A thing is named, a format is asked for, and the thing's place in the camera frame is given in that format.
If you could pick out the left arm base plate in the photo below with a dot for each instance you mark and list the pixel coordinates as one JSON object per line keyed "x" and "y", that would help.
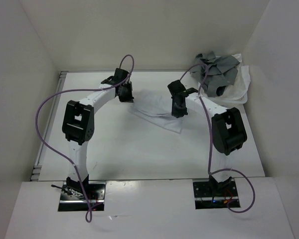
{"x": 72, "y": 201}

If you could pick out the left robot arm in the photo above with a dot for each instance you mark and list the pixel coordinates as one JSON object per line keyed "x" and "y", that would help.
{"x": 79, "y": 125}

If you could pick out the white skirt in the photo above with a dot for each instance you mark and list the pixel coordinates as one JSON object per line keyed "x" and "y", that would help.
{"x": 236, "y": 94}
{"x": 155, "y": 108}

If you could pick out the grey skirt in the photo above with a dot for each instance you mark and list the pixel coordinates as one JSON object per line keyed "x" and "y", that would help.
{"x": 215, "y": 72}

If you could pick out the white skirt in pile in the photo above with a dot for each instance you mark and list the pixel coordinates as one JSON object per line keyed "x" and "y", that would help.
{"x": 236, "y": 94}

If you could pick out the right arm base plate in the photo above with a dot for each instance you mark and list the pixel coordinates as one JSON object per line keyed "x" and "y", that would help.
{"x": 208, "y": 194}

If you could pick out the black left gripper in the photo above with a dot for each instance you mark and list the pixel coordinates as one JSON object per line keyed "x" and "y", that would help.
{"x": 129, "y": 98}

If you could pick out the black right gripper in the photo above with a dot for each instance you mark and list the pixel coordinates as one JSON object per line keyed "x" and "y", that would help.
{"x": 177, "y": 113}

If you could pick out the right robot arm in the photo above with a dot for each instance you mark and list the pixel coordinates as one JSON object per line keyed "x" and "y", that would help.
{"x": 226, "y": 128}

